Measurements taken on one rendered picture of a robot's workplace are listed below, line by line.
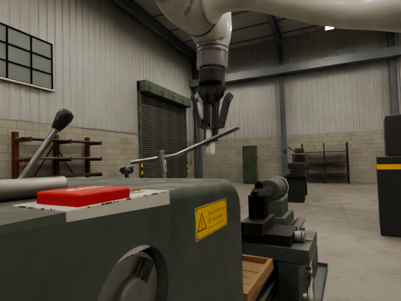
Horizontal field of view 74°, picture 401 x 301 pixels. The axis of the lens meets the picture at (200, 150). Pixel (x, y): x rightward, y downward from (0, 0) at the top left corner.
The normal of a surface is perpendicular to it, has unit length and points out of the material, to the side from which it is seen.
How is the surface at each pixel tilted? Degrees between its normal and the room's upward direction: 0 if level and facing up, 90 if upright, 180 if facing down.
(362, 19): 132
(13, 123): 90
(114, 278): 90
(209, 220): 90
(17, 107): 90
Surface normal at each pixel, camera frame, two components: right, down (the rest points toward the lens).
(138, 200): 0.87, -0.04
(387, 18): -0.55, 0.66
